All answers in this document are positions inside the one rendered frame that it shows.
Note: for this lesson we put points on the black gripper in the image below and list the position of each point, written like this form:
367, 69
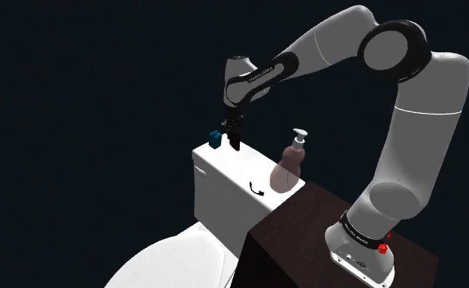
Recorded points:
233, 129

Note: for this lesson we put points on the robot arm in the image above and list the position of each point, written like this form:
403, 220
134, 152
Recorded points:
413, 131

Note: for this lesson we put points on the small blue box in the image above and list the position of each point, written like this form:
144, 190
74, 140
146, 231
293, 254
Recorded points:
215, 139

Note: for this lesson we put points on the white toilet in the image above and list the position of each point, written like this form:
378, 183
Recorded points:
226, 187

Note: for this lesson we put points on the small black curved object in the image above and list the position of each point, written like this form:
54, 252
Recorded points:
255, 189

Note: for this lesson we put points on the pink soap pump bottle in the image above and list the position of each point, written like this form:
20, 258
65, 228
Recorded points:
288, 167

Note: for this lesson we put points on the dark brown robot stand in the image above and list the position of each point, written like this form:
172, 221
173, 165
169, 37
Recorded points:
298, 235

